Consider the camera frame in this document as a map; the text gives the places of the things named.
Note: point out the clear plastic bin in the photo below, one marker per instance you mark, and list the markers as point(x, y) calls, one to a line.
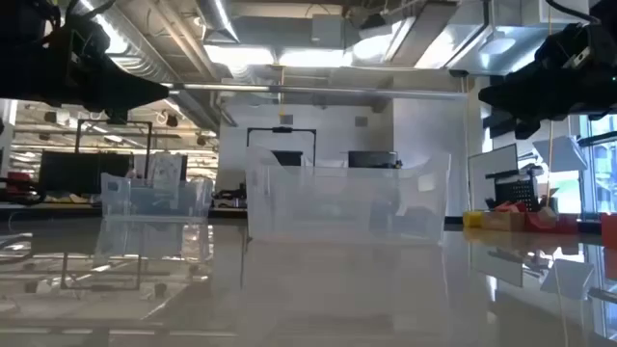
point(154, 202)
point(347, 207)

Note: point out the natural wood arch block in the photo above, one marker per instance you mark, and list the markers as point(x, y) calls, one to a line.
point(503, 221)

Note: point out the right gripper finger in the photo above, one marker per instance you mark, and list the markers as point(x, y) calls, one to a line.
point(525, 101)

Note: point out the red bench object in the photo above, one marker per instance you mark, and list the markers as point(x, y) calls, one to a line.
point(19, 183)

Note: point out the black perforated panel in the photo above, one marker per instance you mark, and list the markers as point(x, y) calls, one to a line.
point(518, 193)

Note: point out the silver ribbed ventilation duct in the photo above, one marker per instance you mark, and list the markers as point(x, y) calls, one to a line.
point(144, 58)

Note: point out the grey ceiling pipe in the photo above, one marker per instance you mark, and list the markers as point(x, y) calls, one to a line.
point(289, 88)

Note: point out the large black monitor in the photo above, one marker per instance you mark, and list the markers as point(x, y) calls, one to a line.
point(82, 173)

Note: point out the white sheet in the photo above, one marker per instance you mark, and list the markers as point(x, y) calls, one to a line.
point(164, 171)

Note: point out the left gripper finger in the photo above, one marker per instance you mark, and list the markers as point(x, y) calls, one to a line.
point(125, 91)

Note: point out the white hanging shade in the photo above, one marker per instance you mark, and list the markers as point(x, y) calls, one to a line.
point(561, 154)

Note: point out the white board panel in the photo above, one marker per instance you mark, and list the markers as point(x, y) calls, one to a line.
point(491, 173)

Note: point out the ceiling light panel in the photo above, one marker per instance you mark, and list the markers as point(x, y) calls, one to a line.
point(270, 55)

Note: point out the yellow rectangular block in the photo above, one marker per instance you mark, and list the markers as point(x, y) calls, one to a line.
point(472, 219)

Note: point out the silver smooth ventilation duct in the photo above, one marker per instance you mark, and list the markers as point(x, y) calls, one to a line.
point(217, 19)

